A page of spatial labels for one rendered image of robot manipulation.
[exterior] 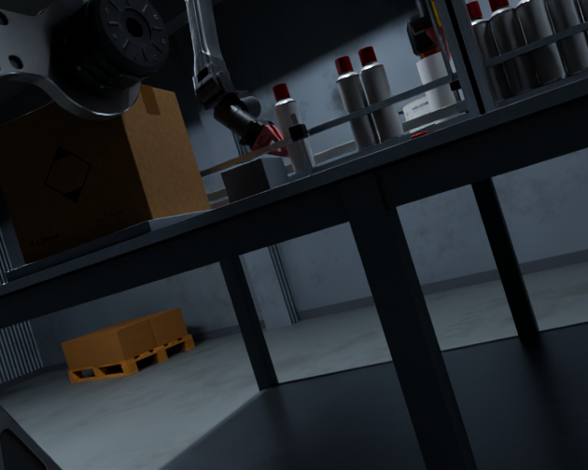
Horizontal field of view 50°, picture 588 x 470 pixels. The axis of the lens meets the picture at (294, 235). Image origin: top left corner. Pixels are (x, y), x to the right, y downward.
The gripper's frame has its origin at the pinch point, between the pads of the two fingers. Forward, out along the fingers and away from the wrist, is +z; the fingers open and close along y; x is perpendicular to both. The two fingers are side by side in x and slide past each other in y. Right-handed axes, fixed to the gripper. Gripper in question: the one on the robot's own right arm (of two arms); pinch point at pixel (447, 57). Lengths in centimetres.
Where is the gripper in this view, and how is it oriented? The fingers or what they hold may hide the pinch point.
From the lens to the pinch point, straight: 142.5
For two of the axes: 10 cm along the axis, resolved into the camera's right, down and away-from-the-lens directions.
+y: -8.6, 2.7, 4.3
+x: -4.1, 1.2, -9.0
